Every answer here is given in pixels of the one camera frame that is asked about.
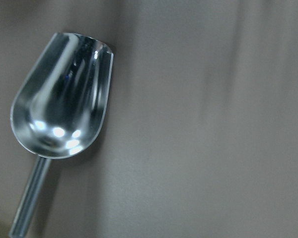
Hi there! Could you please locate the metal scoop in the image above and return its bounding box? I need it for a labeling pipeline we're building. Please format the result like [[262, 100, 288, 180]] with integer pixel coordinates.
[[9, 33, 114, 238]]

